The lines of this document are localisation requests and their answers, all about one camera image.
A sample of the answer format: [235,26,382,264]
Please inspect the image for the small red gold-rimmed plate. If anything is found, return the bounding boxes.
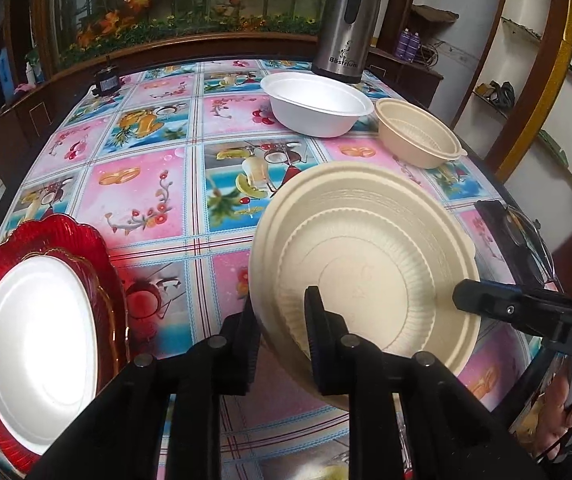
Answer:
[0,247,119,461]

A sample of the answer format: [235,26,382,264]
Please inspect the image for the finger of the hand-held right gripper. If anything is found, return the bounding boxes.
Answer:
[452,279,572,337]

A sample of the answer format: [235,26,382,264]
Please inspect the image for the blue plastic jug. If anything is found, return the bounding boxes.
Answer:
[0,50,16,98]

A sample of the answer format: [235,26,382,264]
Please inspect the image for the pair of dark shoes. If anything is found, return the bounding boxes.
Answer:
[476,80,517,111]

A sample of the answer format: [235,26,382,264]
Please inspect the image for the small beige plastic bowl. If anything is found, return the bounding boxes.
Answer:
[375,98,468,170]

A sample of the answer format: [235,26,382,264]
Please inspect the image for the white foam bowl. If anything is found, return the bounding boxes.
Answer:
[259,72,375,139]

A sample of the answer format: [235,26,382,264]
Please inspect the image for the stainless steel thermos jug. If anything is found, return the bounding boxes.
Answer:
[311,0,383,84]

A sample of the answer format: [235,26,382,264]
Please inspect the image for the large red glass plate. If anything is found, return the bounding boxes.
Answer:
[0,213,131,476]

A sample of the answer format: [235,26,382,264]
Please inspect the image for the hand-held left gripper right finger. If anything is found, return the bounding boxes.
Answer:
[304,286,547,480]

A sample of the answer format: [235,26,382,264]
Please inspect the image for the white foam plate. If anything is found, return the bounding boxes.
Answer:
[0,257,99,456]

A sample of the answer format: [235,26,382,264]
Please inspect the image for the wall shelf unit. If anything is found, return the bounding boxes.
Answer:
[411,0,572,196]

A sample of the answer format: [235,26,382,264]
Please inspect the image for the small black motor device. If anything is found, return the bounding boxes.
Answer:
[91,57,122,98]

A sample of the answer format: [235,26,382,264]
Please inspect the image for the large beige plastic bowl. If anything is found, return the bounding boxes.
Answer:
[248,161,483,411]

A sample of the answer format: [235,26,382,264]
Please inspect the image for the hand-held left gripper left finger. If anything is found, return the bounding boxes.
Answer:
[31,304,263,480]

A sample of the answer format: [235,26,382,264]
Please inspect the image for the tangled black cables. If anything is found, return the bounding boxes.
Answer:
[418,42,442,68]

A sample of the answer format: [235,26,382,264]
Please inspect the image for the person's right hand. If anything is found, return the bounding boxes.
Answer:
[536,367,572,461]

